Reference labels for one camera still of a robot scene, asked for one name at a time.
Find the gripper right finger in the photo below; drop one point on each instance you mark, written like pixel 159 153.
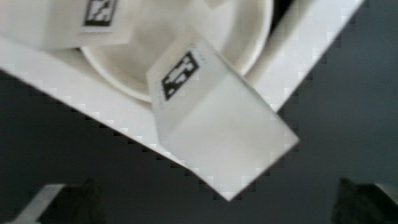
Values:
pixel 387 195

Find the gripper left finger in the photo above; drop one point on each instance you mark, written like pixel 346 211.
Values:
pixel 37 205

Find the white stool leg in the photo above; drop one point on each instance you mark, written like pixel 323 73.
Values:
pixel 218 128
pixel 58 24

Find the white round stool seat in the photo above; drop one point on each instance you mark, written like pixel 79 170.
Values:
pixel 229 22

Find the white U-shaped fence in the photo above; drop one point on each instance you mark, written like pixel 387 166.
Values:
pixel 60 75

